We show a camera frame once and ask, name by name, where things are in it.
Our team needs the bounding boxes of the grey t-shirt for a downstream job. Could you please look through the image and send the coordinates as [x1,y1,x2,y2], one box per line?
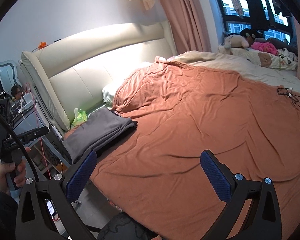
[63,107,138,164]

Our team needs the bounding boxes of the person left hand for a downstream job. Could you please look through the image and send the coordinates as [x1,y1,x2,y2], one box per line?
[0,159,26,196]

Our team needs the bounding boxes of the smartphone on side table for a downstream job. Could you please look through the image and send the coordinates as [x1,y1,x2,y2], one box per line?
[46,199,57,217]

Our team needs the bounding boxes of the bedside desk with clutter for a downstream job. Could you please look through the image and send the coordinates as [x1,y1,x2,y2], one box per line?
[0,92,71,180]

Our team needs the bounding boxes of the grey patterned trousers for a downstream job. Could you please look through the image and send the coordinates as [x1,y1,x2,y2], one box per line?
[97,212,157,240]

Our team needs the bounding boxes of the green tissue packet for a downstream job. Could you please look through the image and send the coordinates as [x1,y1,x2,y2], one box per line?
[72,108,88,126]

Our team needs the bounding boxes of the orange bed blanket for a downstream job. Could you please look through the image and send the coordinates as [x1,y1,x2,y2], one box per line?
[90,62,300,239]

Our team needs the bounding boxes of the cream padded headboard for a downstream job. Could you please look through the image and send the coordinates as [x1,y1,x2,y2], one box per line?
[20,21,177,132]

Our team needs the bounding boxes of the cream bed sheet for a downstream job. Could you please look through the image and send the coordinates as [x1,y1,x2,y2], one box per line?
[155,51,300,93]

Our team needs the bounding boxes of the bear print cream quilt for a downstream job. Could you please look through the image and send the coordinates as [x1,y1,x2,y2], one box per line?
[218,45,298,71]

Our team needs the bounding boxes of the pink fluffy item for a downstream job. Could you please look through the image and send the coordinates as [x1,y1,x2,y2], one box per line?
[251,42,279,55]

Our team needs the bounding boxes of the beige plush toy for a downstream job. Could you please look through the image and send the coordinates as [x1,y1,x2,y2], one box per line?
[224,34,249,49]

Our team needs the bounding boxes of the hanging black coat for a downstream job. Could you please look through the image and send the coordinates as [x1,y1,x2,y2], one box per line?
[246,0,269,31]

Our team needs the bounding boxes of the left pink curtain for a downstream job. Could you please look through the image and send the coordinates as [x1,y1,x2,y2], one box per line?
[160,0,211,54]

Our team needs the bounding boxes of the black camera cable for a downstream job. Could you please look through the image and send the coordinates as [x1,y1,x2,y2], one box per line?
[0,106,41,183]

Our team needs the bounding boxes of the wavy frame mirror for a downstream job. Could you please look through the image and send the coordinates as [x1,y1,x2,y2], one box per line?
[0,60,21,95]

